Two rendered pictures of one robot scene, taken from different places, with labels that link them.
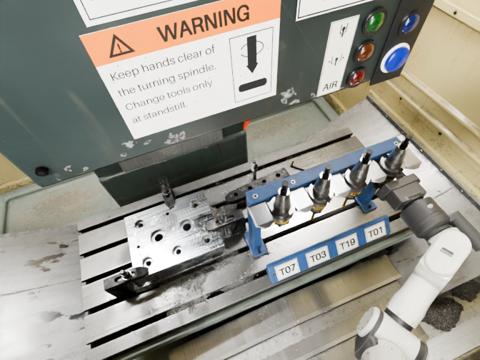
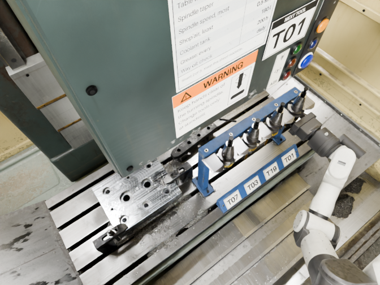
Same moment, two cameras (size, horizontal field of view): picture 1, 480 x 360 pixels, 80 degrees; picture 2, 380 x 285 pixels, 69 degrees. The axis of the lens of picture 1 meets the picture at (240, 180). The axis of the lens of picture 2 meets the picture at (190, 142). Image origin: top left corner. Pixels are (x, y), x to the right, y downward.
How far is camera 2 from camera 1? 0.24 m
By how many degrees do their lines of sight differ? 10
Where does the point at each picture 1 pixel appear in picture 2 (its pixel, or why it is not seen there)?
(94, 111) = (164, 129)
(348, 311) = (279, 220)
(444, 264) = (341, 171)
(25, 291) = (7, 272)
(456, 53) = not seen: hidden behind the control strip
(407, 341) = (327, 227)
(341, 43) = (280, 62)
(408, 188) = (309, 123)
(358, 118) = not seen: hidden behind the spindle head
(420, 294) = (329, 194)
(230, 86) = (227, 98)
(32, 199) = not seen: outside the picture
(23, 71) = (144, 120)
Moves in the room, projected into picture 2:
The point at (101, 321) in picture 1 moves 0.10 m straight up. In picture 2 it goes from (95, 275) to (86, 272)
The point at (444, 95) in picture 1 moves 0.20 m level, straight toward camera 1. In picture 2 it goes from (320, 45) to (310, 73)
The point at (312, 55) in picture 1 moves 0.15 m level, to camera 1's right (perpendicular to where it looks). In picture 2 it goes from (266, 72) to (340, 51)
